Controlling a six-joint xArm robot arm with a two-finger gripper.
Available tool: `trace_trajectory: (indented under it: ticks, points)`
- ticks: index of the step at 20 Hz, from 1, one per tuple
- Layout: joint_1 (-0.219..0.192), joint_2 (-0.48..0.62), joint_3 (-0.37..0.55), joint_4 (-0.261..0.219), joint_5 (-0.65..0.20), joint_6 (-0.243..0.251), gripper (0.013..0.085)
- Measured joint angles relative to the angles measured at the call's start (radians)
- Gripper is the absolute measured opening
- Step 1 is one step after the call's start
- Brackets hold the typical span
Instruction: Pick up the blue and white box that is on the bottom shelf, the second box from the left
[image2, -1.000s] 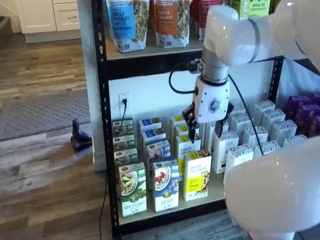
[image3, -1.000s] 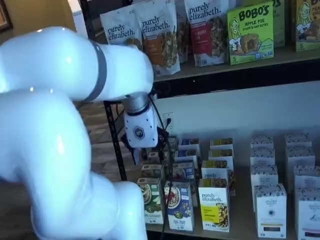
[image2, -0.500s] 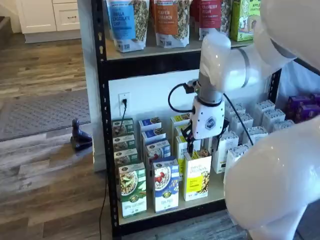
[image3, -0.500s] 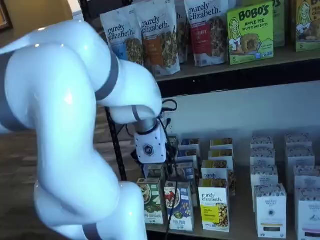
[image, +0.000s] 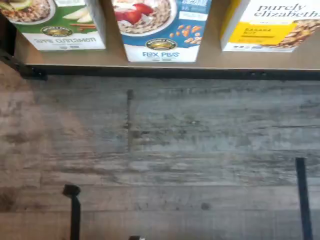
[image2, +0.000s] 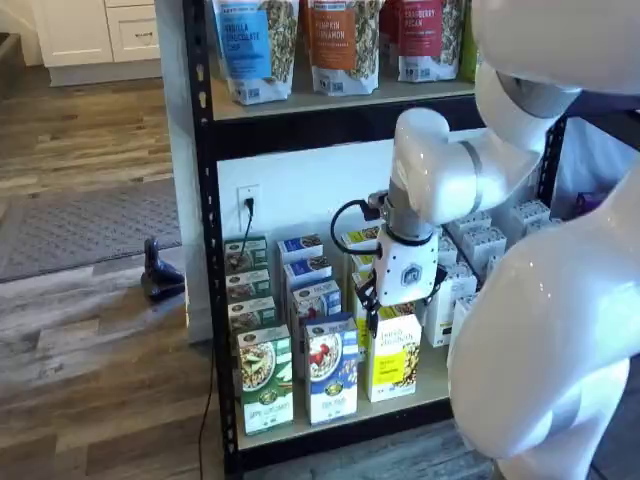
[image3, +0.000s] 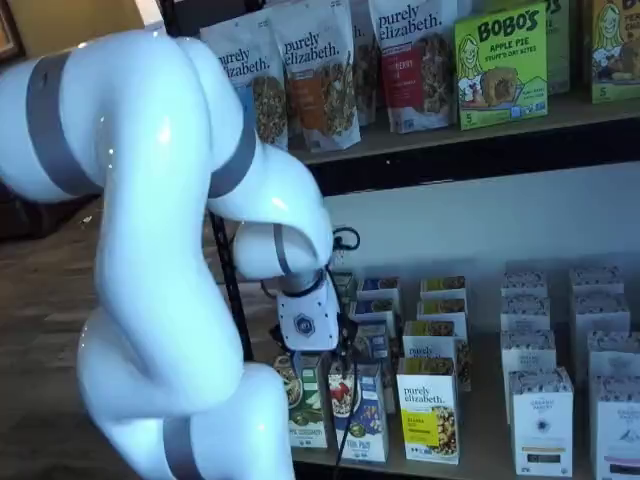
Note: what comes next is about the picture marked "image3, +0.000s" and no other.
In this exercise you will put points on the purely elizabeth granola bag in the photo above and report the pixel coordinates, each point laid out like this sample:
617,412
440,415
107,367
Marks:
367,65

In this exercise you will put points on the white box dark label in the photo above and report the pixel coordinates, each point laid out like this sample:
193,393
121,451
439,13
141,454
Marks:
525,312
527,352
525,282
542,425

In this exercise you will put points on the blue label granola bag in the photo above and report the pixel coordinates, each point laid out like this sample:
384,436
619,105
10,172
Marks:
255,65

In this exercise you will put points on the yellow label purely elizabeth box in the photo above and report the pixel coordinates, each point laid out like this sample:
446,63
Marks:
442,286
427,410
430,345
442,309

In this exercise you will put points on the green Bobo's apple pie box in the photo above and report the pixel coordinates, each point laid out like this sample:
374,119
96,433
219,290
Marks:
500,75

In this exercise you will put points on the wooden shelf board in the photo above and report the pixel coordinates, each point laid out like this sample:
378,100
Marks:
485,400
425,142

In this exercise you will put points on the dark framed wall picture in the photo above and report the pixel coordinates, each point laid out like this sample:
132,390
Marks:
7,30

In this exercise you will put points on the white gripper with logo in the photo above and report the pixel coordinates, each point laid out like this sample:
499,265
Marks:
307,320

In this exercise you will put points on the white door trim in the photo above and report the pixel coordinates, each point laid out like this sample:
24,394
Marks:
152,15

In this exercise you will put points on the green apple cinnamon oatmeal box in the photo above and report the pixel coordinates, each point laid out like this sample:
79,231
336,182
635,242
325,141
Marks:
346,285
312,420

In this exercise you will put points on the blue white oatmeal box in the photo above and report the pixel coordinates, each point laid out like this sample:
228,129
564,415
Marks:
375,342
378,286
370,430
375,310

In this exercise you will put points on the black metal shelf frame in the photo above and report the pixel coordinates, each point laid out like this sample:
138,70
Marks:
450,165

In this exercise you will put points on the orange label granola bag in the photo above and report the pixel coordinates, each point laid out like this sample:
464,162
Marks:
325,75

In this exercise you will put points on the red label granola bag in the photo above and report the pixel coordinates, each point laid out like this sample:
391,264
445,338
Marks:
410,75

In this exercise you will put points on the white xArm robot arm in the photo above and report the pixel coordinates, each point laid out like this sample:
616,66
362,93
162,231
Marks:
150,250

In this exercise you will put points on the green Bobo's snack box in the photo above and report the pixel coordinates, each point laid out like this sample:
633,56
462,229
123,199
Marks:
559,50
615,60

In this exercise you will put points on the white wall outlet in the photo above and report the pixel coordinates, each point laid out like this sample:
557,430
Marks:
344,256

